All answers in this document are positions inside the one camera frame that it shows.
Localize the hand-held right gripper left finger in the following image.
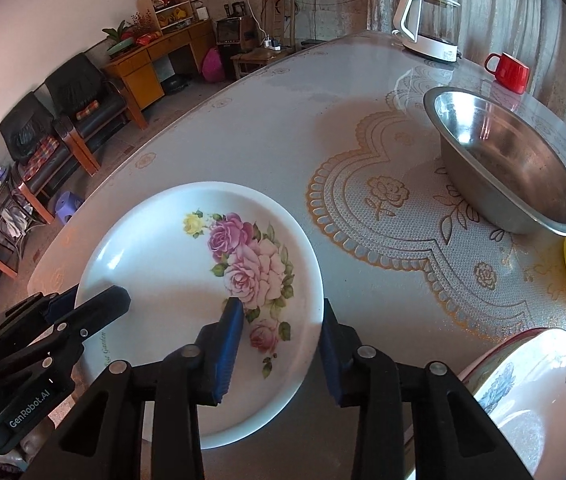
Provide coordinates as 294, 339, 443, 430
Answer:
25, 297, 245, 480

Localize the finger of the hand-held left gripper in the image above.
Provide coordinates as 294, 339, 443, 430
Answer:
0, 285, 131, 386
0, 287, 81, 348

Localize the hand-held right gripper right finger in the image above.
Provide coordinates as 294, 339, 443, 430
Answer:
320, 297, 534, 480

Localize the white plate with pink roses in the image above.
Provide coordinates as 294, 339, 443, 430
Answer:
74, 181, 325, 450

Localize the deep plate with blue flowers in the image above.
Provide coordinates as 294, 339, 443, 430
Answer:
468, 329, 566, 480

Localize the stainless steel bowl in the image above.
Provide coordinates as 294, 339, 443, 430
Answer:
422, 86, 566, 237

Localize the purple plastic stool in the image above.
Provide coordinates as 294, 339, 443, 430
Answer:
47, 191, 84, 224

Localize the glass side table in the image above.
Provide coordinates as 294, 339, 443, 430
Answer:
0, 162, 56, 281

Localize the black wooden-framed armchair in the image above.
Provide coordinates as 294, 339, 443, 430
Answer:
0, 92, 101, 223
44, 52, 128, 146

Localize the orange wooden desk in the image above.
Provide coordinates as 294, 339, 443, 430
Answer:
103, 19, 215, 116

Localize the pink bag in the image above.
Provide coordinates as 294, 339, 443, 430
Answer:
201, 47, 225, 83

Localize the green potted plant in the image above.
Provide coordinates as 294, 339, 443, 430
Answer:
102, 20, 137, 54

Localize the low wooden bench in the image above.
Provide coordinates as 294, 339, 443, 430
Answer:
232, 45, 294, 81

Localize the wooden desktop shelf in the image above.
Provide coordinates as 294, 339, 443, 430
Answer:
137, 0, 195, 31

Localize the red mug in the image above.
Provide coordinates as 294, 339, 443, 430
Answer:
484, 52, 531, 95

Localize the wooden folding chair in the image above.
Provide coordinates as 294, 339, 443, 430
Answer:
262, 0, 296, 53

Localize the white glass electric kettle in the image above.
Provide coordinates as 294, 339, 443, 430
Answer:
393, 0, 463, 63

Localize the beige sheer curtain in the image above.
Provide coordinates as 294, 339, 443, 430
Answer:
367, 0, 566, 161

